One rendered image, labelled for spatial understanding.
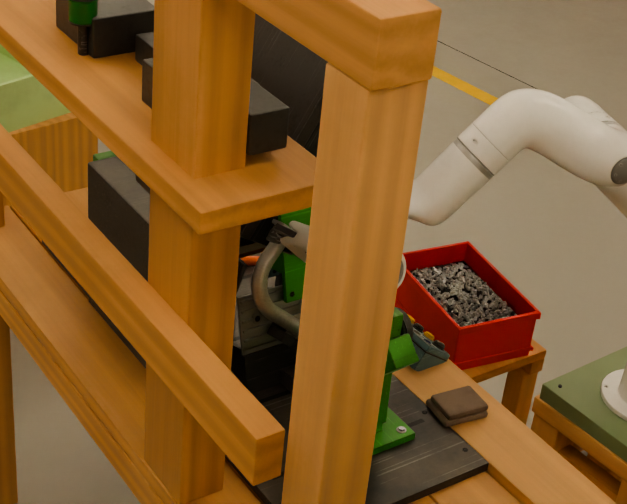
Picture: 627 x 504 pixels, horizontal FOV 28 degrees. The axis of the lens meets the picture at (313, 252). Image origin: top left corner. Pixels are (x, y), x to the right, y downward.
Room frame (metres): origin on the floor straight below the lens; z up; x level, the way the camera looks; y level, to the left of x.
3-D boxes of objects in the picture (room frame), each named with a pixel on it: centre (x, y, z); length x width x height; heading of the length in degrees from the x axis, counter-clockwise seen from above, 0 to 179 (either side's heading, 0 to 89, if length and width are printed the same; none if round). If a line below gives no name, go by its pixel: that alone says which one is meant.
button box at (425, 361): (2.15, -0.22, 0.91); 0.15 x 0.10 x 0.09; 37
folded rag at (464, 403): (1.95, -0.31, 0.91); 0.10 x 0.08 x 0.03; 118
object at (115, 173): (2.13, 0.30, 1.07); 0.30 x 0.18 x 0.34; 37
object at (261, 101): (1.76, 0.13, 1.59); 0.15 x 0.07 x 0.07; 37
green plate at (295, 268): (2.10, 0.03, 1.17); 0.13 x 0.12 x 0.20; 37
